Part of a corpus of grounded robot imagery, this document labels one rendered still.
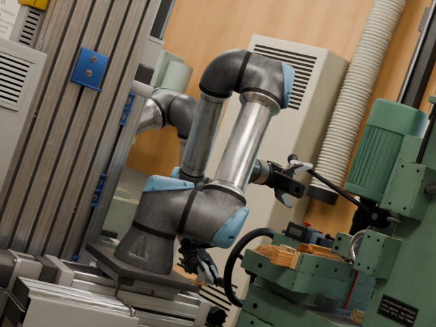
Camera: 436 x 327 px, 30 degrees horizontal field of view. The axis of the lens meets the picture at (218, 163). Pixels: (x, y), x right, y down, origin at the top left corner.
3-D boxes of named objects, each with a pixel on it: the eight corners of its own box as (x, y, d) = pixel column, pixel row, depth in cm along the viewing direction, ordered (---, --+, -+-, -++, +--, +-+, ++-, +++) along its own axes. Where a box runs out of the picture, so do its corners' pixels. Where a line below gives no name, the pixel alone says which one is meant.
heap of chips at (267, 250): (266, 252, 253) (271, 241, 253) (301, 268, 243) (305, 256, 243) (249, 248, 246) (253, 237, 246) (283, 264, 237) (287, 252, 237)
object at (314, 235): (300, 237, 278) (305, 222, 278) (324, 248, 271) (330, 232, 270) (277, 231, 269) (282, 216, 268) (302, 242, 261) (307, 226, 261)
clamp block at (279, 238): (291, 262, 280) (300, 237, 280) (321, 276, 271) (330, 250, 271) (265, 256, 269) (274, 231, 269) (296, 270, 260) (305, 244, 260)
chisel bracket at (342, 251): (340, 259, 262) (348, 234, 262) (375, 274, 253) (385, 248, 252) (327, 255, 257) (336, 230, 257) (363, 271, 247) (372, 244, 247)
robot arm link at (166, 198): (137, 217, 211) (154, 168, 211) (185, 235, 210) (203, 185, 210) (128, 220, 199) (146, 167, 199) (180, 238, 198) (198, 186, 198)
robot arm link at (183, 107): (218, 99, 269) (207, 238, 282) (196, 93, 277) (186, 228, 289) (192, 102, 261) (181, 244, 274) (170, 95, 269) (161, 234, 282)
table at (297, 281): (325, 278, 297) (330, 262, 297) (394, 309, 276) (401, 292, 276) (217, 255, 253) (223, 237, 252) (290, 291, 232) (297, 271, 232)
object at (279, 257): (367, 282, 270) (371, 271, 270) (372, 285, 268) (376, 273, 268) (269, 262, 231) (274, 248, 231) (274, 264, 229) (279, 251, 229)
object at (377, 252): (368, 272, 238) (382, 233, 238) (388, 280, 233) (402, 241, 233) (351, 268, 231) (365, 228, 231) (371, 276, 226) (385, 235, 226)
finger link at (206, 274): (204, 293, 278) (195, 273, 284) (215, 283, 276) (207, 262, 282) (198, 291, 276) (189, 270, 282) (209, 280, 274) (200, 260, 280)
